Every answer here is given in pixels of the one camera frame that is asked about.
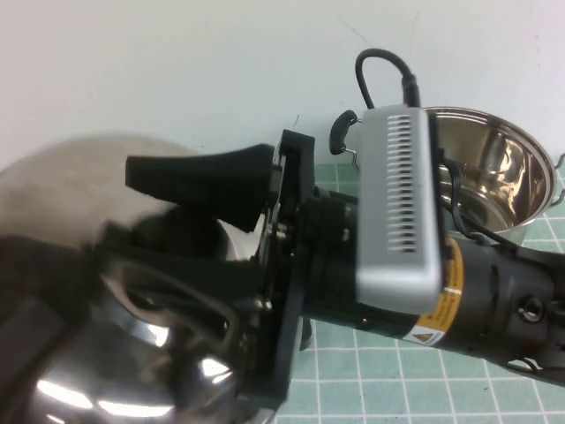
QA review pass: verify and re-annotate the stainless steel cooking pot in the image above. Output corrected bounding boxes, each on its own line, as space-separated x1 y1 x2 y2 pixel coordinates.
328 105 565 249

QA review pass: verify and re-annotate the stainless steel pot lid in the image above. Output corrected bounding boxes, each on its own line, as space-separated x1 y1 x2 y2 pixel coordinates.
0 129 306 424

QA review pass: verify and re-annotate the green checked tablecloth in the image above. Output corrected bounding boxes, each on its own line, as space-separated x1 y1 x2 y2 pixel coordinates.
282 162 565 424

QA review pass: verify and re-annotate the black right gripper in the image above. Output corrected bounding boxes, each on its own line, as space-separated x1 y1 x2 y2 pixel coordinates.
94 127 414 399

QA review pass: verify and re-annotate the black camera cable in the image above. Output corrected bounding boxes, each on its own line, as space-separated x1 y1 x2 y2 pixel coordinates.
355 48 518 255

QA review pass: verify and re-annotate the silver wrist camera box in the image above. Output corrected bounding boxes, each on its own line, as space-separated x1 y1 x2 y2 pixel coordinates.
356 106 447 307

